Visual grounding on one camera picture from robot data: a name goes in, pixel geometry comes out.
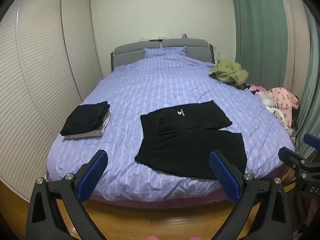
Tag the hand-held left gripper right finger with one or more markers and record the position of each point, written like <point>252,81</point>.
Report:
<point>225,177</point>

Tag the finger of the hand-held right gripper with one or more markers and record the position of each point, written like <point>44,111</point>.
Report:
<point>312,140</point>
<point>291,157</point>

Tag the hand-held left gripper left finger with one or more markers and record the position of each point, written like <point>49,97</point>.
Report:
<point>92,175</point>

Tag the black pants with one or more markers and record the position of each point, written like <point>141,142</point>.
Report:
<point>190,135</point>

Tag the white floral garment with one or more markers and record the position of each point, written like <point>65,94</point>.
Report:
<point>275,110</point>

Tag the stack of folded clothes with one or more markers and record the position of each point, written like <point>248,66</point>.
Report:
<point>86,117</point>

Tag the small pink cloth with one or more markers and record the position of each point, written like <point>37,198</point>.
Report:
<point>258,88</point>

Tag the bed with purple patterned sheet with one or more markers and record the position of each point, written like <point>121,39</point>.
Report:
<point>140,90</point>

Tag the olive green garment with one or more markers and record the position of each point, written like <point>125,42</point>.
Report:
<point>230,72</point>

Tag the white louvered wardrobe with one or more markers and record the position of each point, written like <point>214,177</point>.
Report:
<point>37,67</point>

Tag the green curtain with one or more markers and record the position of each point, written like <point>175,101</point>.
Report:
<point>257,30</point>

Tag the grey padded headboard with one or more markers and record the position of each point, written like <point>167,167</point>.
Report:
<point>130,52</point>

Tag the purple patterned pillow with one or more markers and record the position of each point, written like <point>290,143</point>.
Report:
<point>163,52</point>

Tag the flat black item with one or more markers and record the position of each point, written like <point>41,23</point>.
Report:
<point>155,39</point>

